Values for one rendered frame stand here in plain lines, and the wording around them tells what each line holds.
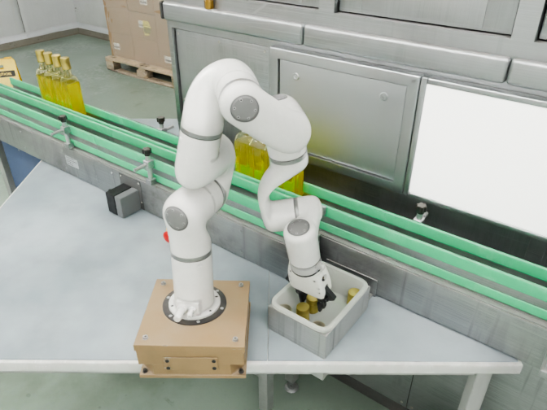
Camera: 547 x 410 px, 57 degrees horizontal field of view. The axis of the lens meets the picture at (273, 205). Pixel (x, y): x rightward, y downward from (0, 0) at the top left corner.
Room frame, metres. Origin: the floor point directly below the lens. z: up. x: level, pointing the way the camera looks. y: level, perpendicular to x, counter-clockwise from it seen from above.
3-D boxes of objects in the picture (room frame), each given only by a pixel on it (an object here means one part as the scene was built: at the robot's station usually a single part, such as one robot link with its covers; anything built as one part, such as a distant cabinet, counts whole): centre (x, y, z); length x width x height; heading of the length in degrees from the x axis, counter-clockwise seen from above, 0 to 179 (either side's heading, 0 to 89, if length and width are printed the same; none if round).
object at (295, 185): (1.29, -0.05, 0.99); 0.06 x 0.06 x 0.21; 52
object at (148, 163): (1.43, 0.42, 0.94); 0.07 x 0.04 x 0.13; 143
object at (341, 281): (0.96, -0.12, 0.80); 0.22 x 0.17 x 0.09; 143
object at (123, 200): (1.48, 0.52, 0.79); 0.08 x 0.08 x 0.08; 53
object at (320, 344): (0.98, -0.14, 0.79); 0.27 x 0.17 x 0.08; 143
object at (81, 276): (1.57, 0.19, 0.73); 1.58 x 1.52 x 0.04; 90
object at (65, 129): (1.71, 0.79, 0.94); 0.07 x 0.04 x 0.13; 143
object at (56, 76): (1.97, 0.85, 1.02); 0.06 x 0.06 x 0.28; 53
